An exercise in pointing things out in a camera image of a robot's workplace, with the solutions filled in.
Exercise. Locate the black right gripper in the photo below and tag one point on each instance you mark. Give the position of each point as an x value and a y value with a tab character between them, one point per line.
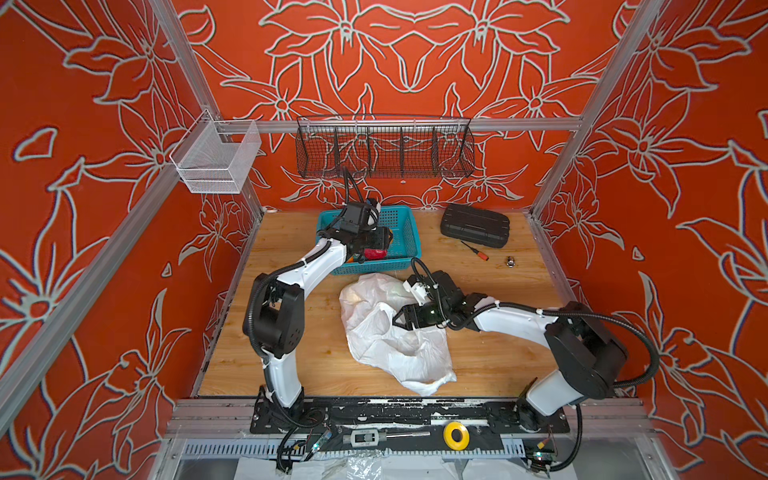
406	311

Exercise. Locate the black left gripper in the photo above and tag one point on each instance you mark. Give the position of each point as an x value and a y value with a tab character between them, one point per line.
381	237

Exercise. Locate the white plastic bag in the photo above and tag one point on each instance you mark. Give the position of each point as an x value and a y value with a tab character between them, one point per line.
419	360

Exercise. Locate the red dragon fruit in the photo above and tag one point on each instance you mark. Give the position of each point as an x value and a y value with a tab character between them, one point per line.
375	254

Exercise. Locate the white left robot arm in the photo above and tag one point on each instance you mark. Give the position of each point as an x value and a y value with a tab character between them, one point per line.
274	321

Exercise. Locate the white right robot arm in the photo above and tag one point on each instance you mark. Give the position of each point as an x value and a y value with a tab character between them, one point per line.
588	357

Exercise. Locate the black plastic tool case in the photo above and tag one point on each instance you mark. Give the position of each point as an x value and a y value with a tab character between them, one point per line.
475	225

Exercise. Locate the yellow tape roll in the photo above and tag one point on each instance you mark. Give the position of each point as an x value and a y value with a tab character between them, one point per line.
456	436

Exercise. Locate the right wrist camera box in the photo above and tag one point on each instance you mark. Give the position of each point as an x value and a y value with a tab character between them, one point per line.
418	290

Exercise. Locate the black wire wall basket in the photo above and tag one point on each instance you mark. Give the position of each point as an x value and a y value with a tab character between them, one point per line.
384	146

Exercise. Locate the red handled screwdriver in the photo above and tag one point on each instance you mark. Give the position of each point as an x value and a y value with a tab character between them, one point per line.
476	251

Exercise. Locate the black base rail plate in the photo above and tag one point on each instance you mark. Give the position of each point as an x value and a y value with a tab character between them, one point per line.
499	415

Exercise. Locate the white wire wall basket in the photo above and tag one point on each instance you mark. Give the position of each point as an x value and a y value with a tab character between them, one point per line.
216	156

